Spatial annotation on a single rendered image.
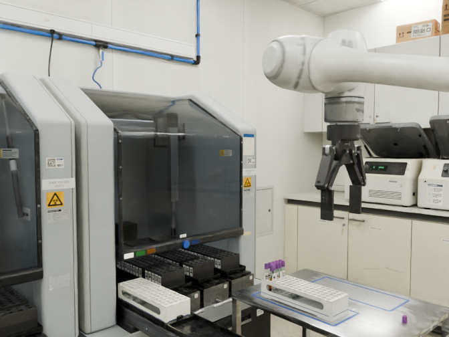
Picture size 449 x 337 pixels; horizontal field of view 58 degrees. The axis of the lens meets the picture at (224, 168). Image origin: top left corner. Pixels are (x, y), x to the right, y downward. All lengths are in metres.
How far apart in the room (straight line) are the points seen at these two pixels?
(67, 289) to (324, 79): 1.01
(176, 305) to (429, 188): 2.31
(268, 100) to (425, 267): 1.83
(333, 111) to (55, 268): 0.94
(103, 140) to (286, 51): 0.78
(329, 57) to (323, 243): 2.99
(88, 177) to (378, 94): 2.83
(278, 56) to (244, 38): 2.74
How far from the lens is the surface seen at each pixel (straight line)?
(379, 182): 3.38
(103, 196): 1.41
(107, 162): 1.40
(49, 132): 1.33
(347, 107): 0.95
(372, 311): 1.46
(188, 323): 1.35
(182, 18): 3.12
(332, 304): 1.34
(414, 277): 3.39
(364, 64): 0.78
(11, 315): 1.36
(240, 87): 3.43
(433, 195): 3.24
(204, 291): 1.62
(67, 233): 1.37
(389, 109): 3.67
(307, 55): 0.81
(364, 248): 3.51
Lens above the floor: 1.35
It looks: 3 degrees down
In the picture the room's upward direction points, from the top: straight up
